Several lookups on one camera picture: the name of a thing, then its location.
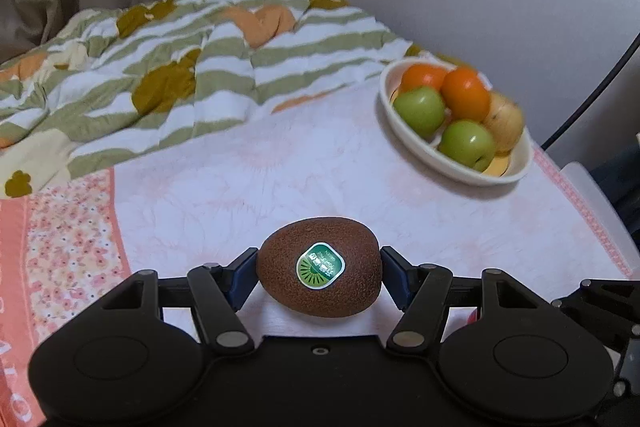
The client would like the green striped floral blanket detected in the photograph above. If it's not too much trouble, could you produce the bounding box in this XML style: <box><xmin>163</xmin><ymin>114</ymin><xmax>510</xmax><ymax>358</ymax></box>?
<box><xmin>0</xmin><ymin>0</ymin><xmax>422</xmax><ymax>200</ymax></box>

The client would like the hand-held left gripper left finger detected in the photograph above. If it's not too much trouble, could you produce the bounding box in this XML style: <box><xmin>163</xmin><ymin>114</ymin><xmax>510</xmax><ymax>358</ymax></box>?
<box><xmin>91</xmin><ymin>248</ymin><xmax>261</xmax><ymax>356</ymax></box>

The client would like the cream oval bowl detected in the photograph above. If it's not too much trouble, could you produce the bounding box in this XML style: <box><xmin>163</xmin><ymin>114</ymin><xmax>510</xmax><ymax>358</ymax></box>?
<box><xmin>379</xmin><ymin>58</ymin><xmax>534</xmax><ymax>187</ymax></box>

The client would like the black cable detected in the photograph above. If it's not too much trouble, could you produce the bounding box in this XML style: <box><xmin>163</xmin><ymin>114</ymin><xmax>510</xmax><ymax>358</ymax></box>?
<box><xmin>541</xmin><ymin>32</ymin><xmax>640</xmax><ymax>150</ymax></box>

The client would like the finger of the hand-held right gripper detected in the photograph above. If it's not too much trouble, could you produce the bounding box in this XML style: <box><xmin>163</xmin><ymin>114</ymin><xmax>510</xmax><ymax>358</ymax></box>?
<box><xmin>551</xmin><ymin>277</ymin><xmax>640</xmax><ymax>339</ymax></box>

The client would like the yellow-brown pear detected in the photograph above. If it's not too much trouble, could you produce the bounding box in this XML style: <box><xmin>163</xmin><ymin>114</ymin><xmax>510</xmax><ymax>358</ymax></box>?
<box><xmin>482</xmin><ymin>90</ymin><xmax>525</xmax><ymax>156</ymax></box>

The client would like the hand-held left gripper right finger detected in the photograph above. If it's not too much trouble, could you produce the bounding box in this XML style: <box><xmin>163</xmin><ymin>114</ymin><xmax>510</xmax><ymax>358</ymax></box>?
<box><xmin>379</xmin><ymin>245</ymin><xmax>551</xmax><ymax>356</ymax></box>

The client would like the brown kiwi with green sticker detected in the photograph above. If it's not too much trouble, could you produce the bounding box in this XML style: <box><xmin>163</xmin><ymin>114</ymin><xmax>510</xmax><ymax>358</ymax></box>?
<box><xmin>256</xmin><ymin>217</ymin><xmax>384</xmax><ymax>319</ymax></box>

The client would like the green apple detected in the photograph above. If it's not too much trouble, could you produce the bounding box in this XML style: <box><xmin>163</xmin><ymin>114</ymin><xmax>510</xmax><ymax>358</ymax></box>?
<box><xmin>438</xmin><ymin>120</ymin><xmax>497</xmax><ymax>169</ymax></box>
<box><xmin>392</xmin><ymin>86</ymin><xmax>446</xmax><ymax>139</ymax></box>

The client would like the orange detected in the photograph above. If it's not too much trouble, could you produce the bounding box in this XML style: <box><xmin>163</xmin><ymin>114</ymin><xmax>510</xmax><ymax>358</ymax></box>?
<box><xmin>440</xmin><ymin>68</ymin><xmax>491</xmax><ymax>124</ymax></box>
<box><xmin>401</xmin><ymin>64</ymin><xmax>449</xmax><ymax>94</ymax></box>

